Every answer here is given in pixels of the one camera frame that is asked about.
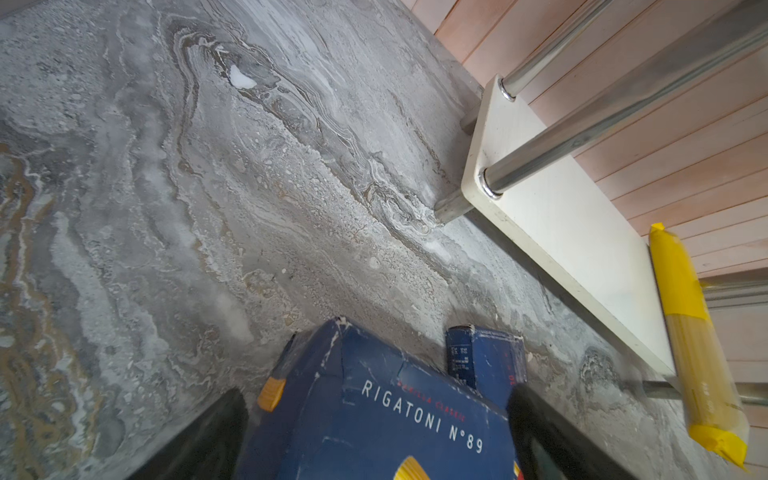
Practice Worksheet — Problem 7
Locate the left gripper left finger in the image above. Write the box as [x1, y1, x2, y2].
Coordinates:
[129, 388, 249, 479]

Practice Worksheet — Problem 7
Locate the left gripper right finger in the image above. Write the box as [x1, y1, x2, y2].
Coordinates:
[507, 384, 634, 479]

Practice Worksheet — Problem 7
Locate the blue Barilla spaghetti box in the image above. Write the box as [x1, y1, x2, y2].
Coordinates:
[445, 325, 528, 410]

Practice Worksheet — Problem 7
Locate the blue Barilla rigatoni box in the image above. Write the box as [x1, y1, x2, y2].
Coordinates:
[235, 317, 523, 479]

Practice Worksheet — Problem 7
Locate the yellow Pastatime spaghetti bag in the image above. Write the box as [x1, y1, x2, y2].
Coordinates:
[649, 223, 749, 468]

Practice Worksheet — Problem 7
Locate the white two-tier shelf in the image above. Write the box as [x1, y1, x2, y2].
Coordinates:
[434, 1, 767, 383]

